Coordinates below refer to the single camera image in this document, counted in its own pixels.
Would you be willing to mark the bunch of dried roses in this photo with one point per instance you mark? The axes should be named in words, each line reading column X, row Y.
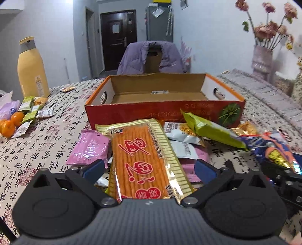
column 266, row 29

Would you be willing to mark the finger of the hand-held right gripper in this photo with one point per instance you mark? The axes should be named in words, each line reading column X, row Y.
column 271, row 166

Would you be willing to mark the small golden snack packet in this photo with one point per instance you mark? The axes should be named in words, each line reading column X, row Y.
column 246, row 128

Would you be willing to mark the dark brown entrance door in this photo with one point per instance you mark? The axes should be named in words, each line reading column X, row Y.
column 118, row 54

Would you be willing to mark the purple tissue pack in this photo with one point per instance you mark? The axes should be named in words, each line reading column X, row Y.
column 8, row 109

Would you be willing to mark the wooden chair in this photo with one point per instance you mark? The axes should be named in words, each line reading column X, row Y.
column 152, row 63

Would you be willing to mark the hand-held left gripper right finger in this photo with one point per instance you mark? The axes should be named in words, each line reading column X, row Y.
column 205, row 168

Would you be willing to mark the wall picture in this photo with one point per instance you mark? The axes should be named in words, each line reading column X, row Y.
column 184, row 4

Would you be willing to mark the yellow thermos bottle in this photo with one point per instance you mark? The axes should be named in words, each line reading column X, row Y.
column 33, row 70

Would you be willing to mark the grey interior door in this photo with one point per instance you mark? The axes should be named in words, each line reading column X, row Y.
column 90, row 47

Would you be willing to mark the green white snack packet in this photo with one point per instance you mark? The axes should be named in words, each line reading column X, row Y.
column 36, row 108

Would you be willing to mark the purple padded jacket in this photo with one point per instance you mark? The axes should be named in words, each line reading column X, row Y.
column 134, row 59

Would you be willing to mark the yellow box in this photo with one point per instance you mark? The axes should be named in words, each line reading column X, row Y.
column 162, row 1

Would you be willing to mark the olive green snack packet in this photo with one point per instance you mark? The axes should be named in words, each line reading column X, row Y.
column 212, row 132

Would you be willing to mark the pink snack packet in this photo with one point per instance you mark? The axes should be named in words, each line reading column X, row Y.
column 186, row 168
column 89, row 148

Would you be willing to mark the small yellow snack packet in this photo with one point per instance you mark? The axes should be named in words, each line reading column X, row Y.
column 68, row 89

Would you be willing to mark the light green snack packet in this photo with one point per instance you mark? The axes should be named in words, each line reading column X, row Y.
column 28, row 117
column 24, row 103

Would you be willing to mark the large orange stick snack packet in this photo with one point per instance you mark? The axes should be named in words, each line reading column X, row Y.
column 139, row 160

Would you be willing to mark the folded white umbrella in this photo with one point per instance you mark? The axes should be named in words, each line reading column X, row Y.
column 168, row 23

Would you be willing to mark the tangerine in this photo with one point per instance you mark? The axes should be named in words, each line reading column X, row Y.
column 17, row 117
column 8, row 128
column 1, row 124

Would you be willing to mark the grey refrigerator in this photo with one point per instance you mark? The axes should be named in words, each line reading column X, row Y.
column 160, row 26

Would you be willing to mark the clear plastic bag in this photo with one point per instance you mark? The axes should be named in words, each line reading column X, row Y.
column 156, row 11

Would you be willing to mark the small orange snack packet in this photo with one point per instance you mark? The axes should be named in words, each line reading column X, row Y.
column 40, row 101

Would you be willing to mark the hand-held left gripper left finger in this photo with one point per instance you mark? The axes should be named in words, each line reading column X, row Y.
column 94, row 167

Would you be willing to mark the pink textured vase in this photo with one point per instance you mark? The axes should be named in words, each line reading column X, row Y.
column 260, row 61

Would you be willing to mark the grey pink patterned blanket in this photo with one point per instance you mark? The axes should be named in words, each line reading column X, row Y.
column 259, row 94

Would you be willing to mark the orange red cardboard box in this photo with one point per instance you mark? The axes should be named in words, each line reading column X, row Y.
column 141, row 113

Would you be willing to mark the blue orange shiny snack packet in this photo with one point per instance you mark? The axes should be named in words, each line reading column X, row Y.
column 278, row 150

